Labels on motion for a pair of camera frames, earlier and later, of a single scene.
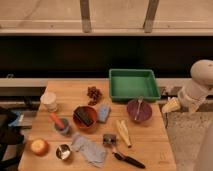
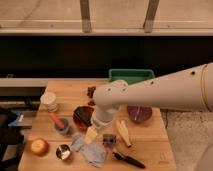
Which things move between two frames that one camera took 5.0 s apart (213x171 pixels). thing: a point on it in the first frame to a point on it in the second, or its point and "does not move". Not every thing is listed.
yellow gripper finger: [172, 106] to [91, 133]
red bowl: [84, 117] does not move
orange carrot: [57, 120] does not move
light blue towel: [93, 153] does not move
